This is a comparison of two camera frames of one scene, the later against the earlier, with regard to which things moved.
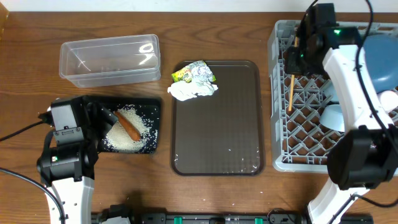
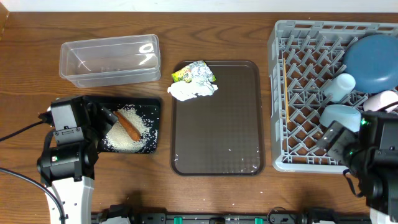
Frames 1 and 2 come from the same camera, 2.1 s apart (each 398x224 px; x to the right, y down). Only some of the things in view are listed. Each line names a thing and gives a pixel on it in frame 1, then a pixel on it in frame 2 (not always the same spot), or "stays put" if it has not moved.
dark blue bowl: [381, 53] stays put
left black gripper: [94, 117] stays put
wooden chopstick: [292, 81] → [286, 91]
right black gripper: [294, 62] → [337, 140]
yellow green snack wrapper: [185, 74] stays put
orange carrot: [127, 127] stays put
